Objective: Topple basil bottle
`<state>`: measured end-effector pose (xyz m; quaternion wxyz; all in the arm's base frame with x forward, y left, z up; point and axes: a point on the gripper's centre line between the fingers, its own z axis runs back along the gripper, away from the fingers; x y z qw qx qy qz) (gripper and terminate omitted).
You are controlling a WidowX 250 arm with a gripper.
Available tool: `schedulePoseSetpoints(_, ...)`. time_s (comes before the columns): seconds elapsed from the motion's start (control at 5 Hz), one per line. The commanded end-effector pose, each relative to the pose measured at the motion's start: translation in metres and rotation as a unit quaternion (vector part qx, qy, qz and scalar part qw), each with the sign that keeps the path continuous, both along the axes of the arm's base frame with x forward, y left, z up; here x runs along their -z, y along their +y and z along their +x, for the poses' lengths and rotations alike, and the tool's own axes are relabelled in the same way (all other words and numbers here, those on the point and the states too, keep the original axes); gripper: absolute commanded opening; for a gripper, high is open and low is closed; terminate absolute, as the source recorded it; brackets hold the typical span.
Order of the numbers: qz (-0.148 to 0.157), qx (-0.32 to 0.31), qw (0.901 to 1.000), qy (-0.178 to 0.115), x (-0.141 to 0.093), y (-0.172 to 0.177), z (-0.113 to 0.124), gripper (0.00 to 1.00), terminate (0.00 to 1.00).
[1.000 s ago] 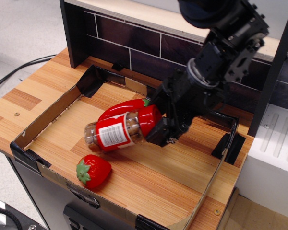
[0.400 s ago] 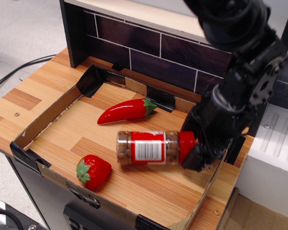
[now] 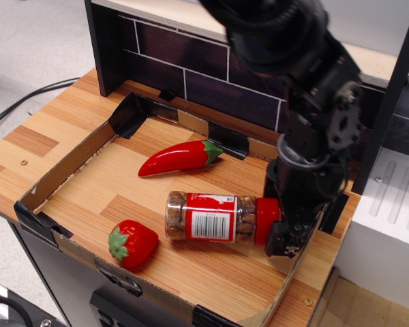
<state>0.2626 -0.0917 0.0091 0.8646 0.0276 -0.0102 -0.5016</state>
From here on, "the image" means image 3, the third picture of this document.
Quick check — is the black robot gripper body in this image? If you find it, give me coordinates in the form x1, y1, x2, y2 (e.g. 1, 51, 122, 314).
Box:
264, 134, 350, 251

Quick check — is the red toy chili pepper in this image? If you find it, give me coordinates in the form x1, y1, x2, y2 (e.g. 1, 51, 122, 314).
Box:
138, 140, 224, 177

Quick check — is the black equipment at bottom-left corner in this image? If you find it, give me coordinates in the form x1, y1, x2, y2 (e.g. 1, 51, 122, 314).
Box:
0, 284, 65, 327

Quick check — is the black floor cable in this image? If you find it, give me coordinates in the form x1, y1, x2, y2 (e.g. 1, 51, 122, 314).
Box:
0, 77, 80, 131

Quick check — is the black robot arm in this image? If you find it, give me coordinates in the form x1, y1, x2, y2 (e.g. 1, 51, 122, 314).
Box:
202, 1, 362, 258

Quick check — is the red toy strawberry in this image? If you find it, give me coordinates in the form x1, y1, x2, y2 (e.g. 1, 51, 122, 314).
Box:
108, 219, 159, 268

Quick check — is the red-capped spice bottle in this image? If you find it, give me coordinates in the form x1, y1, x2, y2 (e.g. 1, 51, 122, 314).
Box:
165, 191, 280, 245

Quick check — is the black device below table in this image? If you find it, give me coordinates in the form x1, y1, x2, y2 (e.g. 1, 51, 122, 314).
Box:
89, 291, 192, 327

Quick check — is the white ridged side counter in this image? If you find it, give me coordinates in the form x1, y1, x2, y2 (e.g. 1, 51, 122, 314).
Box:
337, 71, 409, 307

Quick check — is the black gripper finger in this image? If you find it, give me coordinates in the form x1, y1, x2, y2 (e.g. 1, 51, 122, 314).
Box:
265, 221, 293, 258

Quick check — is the cardboard fence with black tape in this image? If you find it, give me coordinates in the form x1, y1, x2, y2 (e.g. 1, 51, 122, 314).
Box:
15, 88, 354, 326

